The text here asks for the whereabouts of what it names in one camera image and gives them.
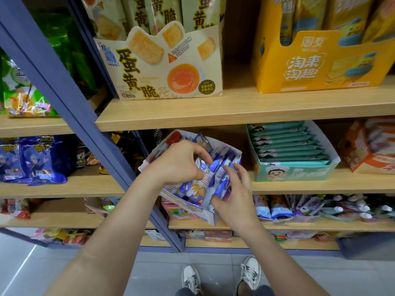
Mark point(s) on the person's right hand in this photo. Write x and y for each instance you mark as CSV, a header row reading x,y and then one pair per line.
x,y
242,203

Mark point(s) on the person's left hand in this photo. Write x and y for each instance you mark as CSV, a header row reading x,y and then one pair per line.
x,y
172,164

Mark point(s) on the person's right thumb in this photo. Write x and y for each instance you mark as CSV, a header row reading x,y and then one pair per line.
x,y
219,202

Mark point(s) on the person's left thumb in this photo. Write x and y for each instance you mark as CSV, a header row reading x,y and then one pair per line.
x,y
196,175

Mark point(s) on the blue white snack packet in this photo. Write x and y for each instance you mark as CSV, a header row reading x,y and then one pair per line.
x,y
207,175
222,188

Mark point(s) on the person's right forearm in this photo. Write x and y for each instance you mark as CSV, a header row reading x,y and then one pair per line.
x,y
284,265

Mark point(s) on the person's left forearm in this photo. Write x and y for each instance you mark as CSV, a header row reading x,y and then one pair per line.
x,y
108,240

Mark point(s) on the pile of blue white packets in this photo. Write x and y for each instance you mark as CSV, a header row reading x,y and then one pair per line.
x,y
191,189

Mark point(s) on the white blue display box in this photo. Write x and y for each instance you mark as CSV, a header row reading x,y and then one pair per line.
x,y
193,206

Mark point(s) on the pink display box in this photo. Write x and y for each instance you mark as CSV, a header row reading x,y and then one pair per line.
x,y
179,210

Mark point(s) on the blue orange snack packet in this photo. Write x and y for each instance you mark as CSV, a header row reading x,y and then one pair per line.
x,y
262,208
280,207

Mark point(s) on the wooden shelf board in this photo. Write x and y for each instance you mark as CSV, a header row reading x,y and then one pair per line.
x,y
77,186
37,126
339,183
68,217
308,225
247,107
247,243

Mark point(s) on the person's right white shoe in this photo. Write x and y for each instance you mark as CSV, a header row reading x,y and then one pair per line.
x,y
250,272

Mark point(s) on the person's white shoe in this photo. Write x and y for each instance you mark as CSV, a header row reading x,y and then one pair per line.
x,y
191,279
250,272

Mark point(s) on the teal cartoon display box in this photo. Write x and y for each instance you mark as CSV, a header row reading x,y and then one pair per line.
x,y
293,172

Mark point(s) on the person's left white shoe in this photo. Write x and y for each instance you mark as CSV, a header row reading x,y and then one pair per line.
x,y
191,279

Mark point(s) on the person's dark trousers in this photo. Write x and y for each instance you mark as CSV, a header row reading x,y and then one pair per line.
x,y
222,291

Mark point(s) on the stack of teal packets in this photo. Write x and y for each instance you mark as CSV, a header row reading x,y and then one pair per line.
x,y
287,144

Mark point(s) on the cream egg print display box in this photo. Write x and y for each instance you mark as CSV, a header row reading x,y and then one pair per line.
x,y
160,77

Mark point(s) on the dark yellow snack bag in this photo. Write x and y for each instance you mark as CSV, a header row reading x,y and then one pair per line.
x,y
85,157

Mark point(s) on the pile of white capped pouches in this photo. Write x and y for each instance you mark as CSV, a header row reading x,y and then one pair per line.
x,y
345,208

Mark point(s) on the blue metal shelf upright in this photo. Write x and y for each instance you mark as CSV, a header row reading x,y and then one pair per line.
x,y
71,114

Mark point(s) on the pile of colourful snack packets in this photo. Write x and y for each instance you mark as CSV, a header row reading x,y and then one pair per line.
x,y
61,235

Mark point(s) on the blue cartoon snack bag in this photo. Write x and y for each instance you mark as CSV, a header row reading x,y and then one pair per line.
x,y
44,161
10,161

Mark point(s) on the grey storage bin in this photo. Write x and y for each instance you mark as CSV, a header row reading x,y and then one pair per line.
x,y
367,246

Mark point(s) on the yellow display box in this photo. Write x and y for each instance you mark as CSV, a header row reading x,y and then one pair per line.
x,y
308,67

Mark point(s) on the orange white display box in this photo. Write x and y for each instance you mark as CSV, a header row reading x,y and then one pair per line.
x,y
370,151

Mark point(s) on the cream green cracker packet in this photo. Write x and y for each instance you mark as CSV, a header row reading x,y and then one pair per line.
x,y
137,10
163,10
103,18
202,10

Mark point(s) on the yellow blue snack packet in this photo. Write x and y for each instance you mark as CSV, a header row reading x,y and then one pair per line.
x,y
348,18
310,13
287,18
381,21

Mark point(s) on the red snack bag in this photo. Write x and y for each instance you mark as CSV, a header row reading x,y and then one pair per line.
x,y
15,208

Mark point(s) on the pile of green snack bags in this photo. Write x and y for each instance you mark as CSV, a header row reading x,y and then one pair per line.
x,y
31,89

